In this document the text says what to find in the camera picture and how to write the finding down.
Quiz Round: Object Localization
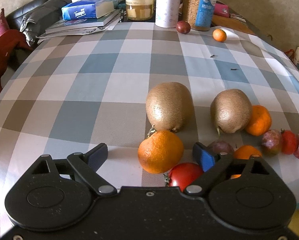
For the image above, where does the checkered tablecloth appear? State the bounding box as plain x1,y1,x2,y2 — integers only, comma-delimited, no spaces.
0,22,299,236

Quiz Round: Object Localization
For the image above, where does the dark purple plum centre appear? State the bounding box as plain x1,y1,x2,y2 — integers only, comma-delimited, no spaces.
207,140,234,154

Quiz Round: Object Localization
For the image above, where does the mandarin orange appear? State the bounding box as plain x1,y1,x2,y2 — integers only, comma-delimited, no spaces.
245,105,272,136
230,145,262,179

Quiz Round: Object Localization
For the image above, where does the yellow lid glass jar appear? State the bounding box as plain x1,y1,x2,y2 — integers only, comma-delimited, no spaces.
125,0,154,21

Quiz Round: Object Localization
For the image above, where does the white lilac thermos bottle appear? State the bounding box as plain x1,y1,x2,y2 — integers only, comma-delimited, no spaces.
155,0,180,28

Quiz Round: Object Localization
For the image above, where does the red tomato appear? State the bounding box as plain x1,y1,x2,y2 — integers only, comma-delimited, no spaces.
164,163,204,192
281,130,298,155

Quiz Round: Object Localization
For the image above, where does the brown wooden board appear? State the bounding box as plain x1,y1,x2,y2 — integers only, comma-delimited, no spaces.
212,15,255,35

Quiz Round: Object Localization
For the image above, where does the dark plum near bottle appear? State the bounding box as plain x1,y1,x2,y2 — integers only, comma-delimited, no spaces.
175,21,191,34

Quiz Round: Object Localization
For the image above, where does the small far mandarin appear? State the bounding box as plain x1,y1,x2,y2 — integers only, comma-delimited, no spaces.
212,29,227,42

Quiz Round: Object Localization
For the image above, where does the brown kiwi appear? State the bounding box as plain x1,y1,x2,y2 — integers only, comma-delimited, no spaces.
146,82,194,132
210,89,252,135

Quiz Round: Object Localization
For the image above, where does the grey jacket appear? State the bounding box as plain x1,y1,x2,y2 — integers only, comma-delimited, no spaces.
19,0,71,48

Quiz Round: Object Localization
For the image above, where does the blue tissue box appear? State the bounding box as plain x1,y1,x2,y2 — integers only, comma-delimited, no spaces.
62,0,114,21

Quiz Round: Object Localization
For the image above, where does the stack of books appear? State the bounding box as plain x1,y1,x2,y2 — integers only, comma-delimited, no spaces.
37,9,121,39

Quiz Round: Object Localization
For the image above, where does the large orange with stem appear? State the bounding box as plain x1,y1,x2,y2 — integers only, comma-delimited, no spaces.
138,131,184,174

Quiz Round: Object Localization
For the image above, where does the pink cushion near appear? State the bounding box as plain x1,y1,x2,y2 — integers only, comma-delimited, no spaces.
0,8,10,37

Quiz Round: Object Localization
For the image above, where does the clear cereal jar blue label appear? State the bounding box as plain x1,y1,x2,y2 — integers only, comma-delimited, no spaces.
182,0,217,31

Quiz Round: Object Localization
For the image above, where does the black leather sofa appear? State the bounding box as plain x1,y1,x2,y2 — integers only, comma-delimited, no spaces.
5,0,49,30

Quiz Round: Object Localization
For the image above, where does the pink pencil case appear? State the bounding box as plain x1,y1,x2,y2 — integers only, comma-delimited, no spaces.
213,3,230,18

